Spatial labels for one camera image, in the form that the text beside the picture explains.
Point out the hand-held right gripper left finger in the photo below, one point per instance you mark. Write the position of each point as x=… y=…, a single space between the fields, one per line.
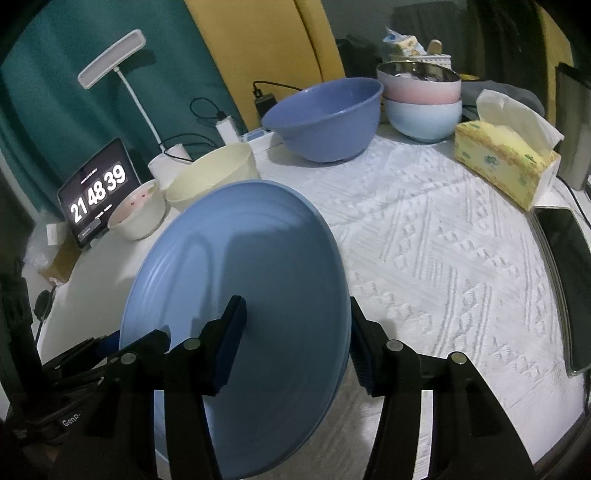
x=231 y=341

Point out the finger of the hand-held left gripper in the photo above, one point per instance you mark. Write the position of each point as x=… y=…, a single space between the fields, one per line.
x=69 y=355
x=109 y=345

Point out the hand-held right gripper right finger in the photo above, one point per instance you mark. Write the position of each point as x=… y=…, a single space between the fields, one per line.
x=364 y=355

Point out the blue plate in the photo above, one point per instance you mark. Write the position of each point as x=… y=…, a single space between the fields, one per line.
x=258 y=258

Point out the strawberry print bowl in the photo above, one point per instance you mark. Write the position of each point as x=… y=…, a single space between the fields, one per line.
x=138 y=221

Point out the cream bowl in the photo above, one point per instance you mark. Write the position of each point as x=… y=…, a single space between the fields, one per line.
x=207 y=175

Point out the large blue bowl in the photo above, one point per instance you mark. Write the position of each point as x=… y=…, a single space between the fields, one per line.
x=323 y=124

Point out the black round device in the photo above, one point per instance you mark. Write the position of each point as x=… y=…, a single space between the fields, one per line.
x=41 y=304

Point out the cardboard box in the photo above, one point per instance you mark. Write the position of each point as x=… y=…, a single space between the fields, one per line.
x=64 y=263

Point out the clear plastic bag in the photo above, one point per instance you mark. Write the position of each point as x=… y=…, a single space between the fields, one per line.
x=34 y=251

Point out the small white box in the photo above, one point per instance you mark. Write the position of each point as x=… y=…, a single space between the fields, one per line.
x=57 y=233

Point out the tablet with clock display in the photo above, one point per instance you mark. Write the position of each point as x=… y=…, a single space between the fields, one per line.
x=97 y=194

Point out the white power strip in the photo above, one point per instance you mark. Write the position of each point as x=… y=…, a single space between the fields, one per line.
x=254 y=136

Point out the white charger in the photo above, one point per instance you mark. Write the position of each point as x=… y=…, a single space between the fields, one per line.
x=227 y=129

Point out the black smartphone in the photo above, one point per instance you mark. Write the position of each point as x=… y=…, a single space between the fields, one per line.
x=565 y=277

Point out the yellow tissue pack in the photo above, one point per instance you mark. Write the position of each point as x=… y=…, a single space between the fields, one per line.
x=498 y=157

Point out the light blue bowl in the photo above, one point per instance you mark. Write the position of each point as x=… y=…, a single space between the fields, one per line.
x=422 y=120

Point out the black charger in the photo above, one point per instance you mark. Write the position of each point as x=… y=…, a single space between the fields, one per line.
x=265 y=100

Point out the pink steel-lined bowl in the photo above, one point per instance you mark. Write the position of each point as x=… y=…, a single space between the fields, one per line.
x=415 y=90

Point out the white desk lamp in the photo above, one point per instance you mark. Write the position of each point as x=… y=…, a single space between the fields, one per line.
x=111 y=60

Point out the wide teal curtain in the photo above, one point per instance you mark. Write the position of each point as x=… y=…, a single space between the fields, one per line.
x=184 y=55

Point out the grey cloth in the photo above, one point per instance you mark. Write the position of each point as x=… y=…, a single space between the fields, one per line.
x=512 y=94

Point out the wide yellow curtain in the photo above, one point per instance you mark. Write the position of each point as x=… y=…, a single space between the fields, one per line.
x=277 y=41

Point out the blue white snack packet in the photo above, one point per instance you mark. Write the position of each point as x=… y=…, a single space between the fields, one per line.
x=401 y=41

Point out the wooden spoon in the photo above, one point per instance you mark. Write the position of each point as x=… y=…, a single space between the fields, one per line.
x=435 y=46

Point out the glass sliding door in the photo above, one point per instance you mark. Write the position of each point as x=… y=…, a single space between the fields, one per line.
x=360 y=18

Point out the narrow yellow curtain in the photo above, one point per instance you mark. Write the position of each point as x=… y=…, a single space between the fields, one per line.
x=556 y=41

